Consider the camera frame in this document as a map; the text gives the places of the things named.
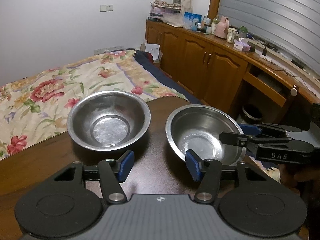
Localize white wall switch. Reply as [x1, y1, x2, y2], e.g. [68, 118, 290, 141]
[100, 5, 113, 12]

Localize pink kettle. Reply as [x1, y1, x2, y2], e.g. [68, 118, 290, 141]
[215, 16, 229, 39]

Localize white paper bag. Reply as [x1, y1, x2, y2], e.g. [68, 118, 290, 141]
[140, 43, 162, 63]

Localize floral bed quilt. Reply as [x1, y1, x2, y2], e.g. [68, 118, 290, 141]
[1, 49, 200, 159]

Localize stack of folded fabrics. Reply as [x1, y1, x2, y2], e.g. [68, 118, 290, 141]
[150, 0, 181, 16]

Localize blue white box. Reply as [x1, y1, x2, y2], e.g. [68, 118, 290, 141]
[183, 12, 202, 31]

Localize window roller blind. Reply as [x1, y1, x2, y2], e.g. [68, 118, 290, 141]
[218, 0, 319, 73]

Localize smaller steel bowl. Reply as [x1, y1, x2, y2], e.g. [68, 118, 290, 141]
[67, 90, 151, 152]

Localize wooden sideboard cabinet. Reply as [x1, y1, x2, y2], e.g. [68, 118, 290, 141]
[145, 21, 319, 129]

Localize large steel bowl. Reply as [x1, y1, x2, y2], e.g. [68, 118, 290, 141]
[165, 104, 246, 165]

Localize pink tissue box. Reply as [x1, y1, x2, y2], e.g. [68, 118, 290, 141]
[233, 40, 251, 51]

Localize black cable on counter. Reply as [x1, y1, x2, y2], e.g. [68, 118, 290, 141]
[246, 42, 313, 93]

